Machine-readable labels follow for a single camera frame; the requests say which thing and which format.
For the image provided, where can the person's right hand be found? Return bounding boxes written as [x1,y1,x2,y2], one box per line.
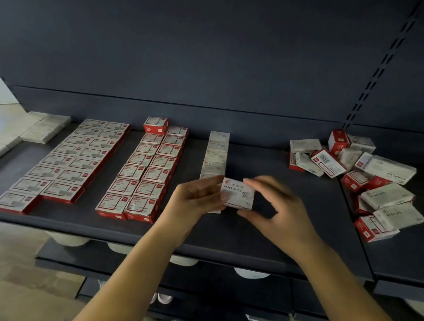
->
[233,173,330,265]

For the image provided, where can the person's left hand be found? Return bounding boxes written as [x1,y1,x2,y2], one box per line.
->
[152,169,230,249]

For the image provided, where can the white paper clip box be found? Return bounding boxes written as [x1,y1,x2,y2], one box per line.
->
[218,177,256,211]

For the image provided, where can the person's left forearm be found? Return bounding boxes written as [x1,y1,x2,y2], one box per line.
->
[67,217,188,321]

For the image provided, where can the person's right forearm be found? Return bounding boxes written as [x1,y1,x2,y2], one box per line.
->
[287,237,424,321]

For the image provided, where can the wide dark shelf board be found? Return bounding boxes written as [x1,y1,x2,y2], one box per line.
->
[0,117,386,286]

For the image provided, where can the row of plain white boxes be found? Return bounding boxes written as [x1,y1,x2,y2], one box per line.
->
[197,130,231,215]

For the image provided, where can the white round bowl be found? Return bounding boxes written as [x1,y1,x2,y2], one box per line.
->
[44,230,92,249]
[106,243,134,256]
[169,255,200,268]
[401,298,424,321]
[232,267,271,282]

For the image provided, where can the rows of red white boxes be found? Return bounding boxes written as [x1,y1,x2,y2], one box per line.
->
[0,110,131,225]
[94,112,190,227]

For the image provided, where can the dark lower shelves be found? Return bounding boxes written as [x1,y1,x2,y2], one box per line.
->
[28,237,424,321]

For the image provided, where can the pile of small red boxes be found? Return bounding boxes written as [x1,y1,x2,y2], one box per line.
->
[281,125,410,246]

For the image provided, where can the pale pink small object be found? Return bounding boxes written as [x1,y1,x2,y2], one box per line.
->
[150,293,174,306]

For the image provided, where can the slotted dark shelf upright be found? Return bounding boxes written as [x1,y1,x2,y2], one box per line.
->
[342,0,424,137]

